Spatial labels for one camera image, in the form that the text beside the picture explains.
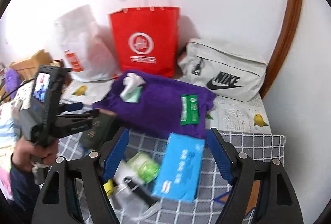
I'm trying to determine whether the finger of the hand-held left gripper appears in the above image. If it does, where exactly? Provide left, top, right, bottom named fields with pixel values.
left=55, top=109, right=100, bottom=139
left=59, top=102, right=84, bottom=113

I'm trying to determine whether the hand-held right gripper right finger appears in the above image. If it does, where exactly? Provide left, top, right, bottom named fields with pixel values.
left=206, top=128, right=304, bottom=224

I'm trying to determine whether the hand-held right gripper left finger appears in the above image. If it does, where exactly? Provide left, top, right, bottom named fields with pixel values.
left=31, top=127, right=130, bottom=224

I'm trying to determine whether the dark green tin box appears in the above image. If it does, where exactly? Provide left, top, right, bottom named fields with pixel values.
left=79, top=109, right=119, bottom=149

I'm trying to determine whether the blue tissue pack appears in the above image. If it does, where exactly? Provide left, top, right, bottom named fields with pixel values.
left=151, top=132, right=206, bottom=202

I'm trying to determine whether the person's left forearm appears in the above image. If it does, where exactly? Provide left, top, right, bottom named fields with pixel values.
left=9, top=162, right=46, bottom=205

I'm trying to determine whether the person's left hand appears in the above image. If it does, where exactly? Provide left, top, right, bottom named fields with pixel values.
left=10, top=133, right=59, bottom=171

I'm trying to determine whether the white power strip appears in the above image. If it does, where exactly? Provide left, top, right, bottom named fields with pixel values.
left=14, top=82, right=34, bottom=111

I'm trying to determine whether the green and white tissue packet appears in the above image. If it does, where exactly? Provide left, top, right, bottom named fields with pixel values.
left=125, top=152, right=161, bottom=183

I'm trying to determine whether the purple fluffy cloth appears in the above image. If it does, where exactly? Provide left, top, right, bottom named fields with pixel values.
left=4, top=69, right=22, bottom=94

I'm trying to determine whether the cardboard box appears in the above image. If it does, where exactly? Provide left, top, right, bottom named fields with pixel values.
left=9, top=49, right=53, bottom=80

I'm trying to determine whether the grey checkered blanket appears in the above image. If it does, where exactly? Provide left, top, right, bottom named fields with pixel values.
left=52, top=128, right=286, bottom=224

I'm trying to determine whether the patterned brown box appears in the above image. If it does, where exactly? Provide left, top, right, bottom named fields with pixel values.
left=50, top=59, right=65, bottom=69

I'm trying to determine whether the newspaper with lemon print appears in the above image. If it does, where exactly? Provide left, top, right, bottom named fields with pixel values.
left=61, top=79, right=272, bottom=135

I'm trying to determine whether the clear plastic wrapper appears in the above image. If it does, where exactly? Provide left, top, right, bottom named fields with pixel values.
left=109, top=159, right=161, bottom=220

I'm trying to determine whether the light blue striped cloth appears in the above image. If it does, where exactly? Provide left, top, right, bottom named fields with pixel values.
left=0, top=105, right=24, bottom=152

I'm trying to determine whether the green wet wipe packet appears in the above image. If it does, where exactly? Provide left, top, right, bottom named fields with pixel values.
left=180, top=94, right=199, bottom=126

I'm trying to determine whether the light green packet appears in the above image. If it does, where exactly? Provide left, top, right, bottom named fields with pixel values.
left=119, top=86, right=143, bottom=103

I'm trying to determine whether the purple cloth bag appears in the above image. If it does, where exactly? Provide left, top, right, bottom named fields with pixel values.
left=92, top=70, right=216, bottom=140

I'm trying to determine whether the crumpled white tissue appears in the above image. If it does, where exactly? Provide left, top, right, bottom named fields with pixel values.
left=123, top=73, right=146, bottom=92

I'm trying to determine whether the white plastic bag red label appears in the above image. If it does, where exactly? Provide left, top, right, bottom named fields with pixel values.
left=53, top=4, right=121, bottom=82

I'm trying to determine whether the beige waist bag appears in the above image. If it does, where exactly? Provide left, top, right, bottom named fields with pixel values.
left=177, top=38, right=268, bottom=102

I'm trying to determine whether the pink cloth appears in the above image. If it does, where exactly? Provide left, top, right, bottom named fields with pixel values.
left=0, top=167, right=13, bottom=201

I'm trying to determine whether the red shopping bag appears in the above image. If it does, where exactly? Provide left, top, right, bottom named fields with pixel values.
left=108, top=0, right=181, bottom=78

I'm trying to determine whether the black cable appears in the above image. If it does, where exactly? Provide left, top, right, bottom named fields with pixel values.
left=0, top=79, right=34, bottom=103

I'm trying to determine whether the black watch strap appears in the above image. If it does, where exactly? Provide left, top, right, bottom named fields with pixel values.
left=121, top=176, right=159, bottom=206

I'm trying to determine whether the brown wooden frame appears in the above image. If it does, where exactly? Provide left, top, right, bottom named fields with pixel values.
left=260, top=0, right=304, bottom=99

